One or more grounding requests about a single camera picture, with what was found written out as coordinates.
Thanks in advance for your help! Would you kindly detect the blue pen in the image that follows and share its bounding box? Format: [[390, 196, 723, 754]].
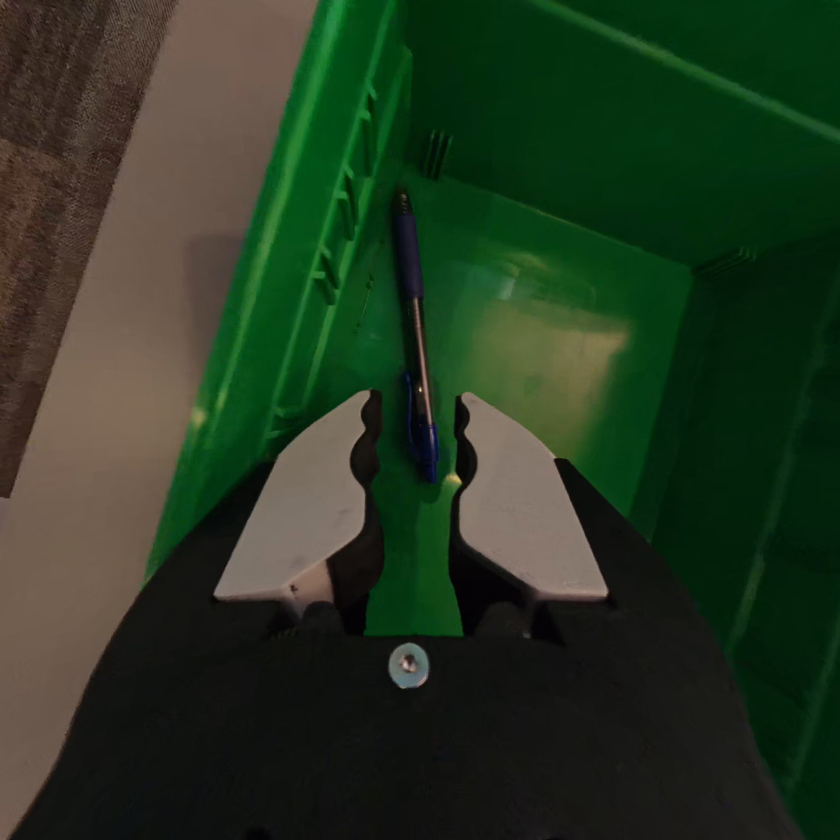
[[392, 187, 441, 485]]

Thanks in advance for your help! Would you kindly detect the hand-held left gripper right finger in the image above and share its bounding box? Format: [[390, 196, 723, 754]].
[[449, 392, 611, 637]]

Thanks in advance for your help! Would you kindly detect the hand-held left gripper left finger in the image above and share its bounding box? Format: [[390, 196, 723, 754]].
[[213, 389, 386, 636]]

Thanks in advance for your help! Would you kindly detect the green plastic bin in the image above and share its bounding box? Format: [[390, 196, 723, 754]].
[[144, 0, 840, 840]]

